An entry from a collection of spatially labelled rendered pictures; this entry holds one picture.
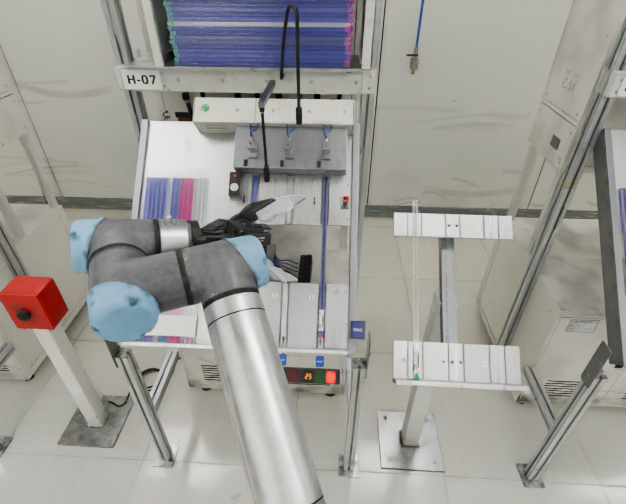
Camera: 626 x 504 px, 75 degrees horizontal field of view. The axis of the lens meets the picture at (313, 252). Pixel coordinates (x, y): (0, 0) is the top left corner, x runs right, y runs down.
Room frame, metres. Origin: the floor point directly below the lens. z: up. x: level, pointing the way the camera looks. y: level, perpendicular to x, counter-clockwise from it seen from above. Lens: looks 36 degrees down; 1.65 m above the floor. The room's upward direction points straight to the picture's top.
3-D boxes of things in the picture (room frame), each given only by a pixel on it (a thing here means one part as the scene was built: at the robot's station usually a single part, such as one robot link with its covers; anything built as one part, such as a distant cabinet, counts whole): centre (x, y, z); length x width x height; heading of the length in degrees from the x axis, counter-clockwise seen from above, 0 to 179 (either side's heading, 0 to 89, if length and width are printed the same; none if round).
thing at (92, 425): (1.00, 0.94, 0.39); 0.24 x 0.24 x 0.78; 87
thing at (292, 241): (1.43, 0.20, 0.31); 0.70 x 0.65 x 0.62; 87
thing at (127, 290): (0.39, 0.22, 1.31); 0.11 x 0.11 x 0.08; 22
